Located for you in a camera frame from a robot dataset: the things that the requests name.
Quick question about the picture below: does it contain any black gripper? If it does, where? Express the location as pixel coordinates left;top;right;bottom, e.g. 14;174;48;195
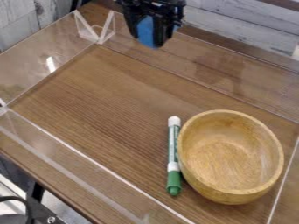
117;0;187;47

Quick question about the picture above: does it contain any blue foam block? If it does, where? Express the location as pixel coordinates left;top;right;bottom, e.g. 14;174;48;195
137;16;155;49

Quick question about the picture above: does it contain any brown wooden bowl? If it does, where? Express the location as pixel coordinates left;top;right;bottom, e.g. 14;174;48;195
178;109;285;205

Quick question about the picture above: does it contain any green white marker pen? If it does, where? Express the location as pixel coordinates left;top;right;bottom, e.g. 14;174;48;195
166;116;182;196

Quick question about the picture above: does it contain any black table leg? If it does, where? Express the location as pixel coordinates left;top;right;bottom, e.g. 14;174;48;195
31;182;44;202

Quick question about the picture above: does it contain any black cable lower left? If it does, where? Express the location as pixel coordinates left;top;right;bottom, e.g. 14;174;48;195
0;195;42;224

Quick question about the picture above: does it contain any black metal bracket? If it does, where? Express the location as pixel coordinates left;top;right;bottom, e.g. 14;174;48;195
28;200;67;224

